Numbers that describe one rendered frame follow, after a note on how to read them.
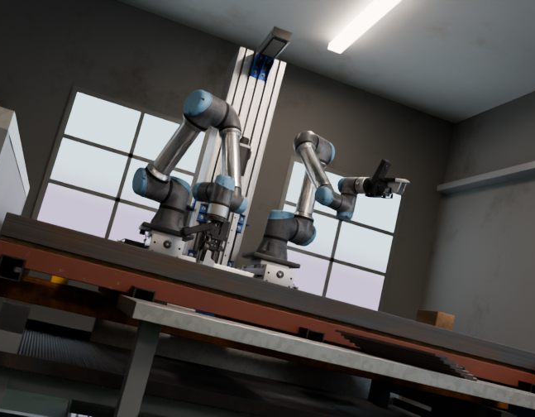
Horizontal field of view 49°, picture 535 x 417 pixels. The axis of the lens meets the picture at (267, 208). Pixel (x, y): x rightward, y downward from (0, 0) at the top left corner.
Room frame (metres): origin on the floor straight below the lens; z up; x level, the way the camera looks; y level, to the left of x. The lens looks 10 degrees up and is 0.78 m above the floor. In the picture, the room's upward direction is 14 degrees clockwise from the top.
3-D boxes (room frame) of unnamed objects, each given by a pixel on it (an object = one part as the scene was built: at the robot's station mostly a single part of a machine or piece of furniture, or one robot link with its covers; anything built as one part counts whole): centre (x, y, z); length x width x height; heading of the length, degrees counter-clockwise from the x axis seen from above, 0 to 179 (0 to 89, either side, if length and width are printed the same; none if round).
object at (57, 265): (1.61, -0.17, 0.79); 1.56 x 0.09 x 0.06; 109
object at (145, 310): (1.42, -0.34, 0.74); 1.20 x 0.26 x 0.03; 109
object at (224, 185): (2.11, 0.17, 1.17); 0.09 x 0.08 x 0.11; 40
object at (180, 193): (2.59, 0.41, 1.20); 0.13 x 0.12 x 0.14; 130
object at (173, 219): (2.60, 0.41, 1.09); 0.15 x 0.15 x 0.10
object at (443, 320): (1.85, -0.59, 0.89); 0.12 x 0.06 x 0.05; 14
